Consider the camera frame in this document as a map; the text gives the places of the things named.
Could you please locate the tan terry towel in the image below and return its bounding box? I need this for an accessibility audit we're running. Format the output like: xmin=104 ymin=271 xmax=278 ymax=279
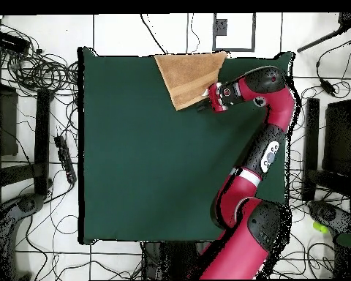
xmin=154 ymin=50 xmax=228 ymax=111

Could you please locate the dark flat panel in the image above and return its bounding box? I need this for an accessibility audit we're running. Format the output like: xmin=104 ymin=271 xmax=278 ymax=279
xmin=322 ymin=99 xmax=351 ymax=176
xmin=0 ymin=81 xmax=19 ymax=157

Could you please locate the small grey square plate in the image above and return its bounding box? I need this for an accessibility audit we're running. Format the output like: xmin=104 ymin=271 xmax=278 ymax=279
xmin=212 ymin=18 xmax=228 ymax=37

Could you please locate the dark green table cloth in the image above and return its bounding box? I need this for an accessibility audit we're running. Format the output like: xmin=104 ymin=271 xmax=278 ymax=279
xmin=77 ymin=46 xmax=295 ymax=245

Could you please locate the black L-shaped stand foot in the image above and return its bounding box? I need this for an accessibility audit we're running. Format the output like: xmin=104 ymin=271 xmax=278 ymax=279
xmin=0 ymin=89 xmax=51 ymax=196
xmin=302 ymin=97 xmax=351 ymax=201

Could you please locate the black power adapter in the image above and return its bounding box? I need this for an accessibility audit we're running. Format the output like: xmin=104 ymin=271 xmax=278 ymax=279
xmin=320 ymin=79 xmax=337 ymax=97

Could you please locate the black rod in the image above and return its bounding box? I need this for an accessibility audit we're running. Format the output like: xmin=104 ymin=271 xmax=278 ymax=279
xmin=296 ymin=12 xmax=351 ymax=53

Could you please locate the black power strip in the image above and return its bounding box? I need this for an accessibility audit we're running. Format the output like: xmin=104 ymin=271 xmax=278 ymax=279
xmin=53 ymin=135 xmax=78 ymax=185

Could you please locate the yellow-green ball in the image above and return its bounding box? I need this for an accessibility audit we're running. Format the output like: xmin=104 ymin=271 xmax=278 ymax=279
xmin=312 ymin=221 xmax=330 ymax=234

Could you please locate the black electronics box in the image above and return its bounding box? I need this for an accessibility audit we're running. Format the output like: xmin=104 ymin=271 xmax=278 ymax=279
xmin=0 ymin=29 xmax=31 ymax=55

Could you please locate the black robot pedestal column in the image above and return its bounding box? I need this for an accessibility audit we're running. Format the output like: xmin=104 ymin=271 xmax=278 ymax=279
xmin=140 ymin=241 xmax=211 ymax=280

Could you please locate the tangled black cable bundle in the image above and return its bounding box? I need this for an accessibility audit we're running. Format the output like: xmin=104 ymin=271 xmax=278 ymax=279
xmin=0 ymin=17 xmax=79 ymax=97

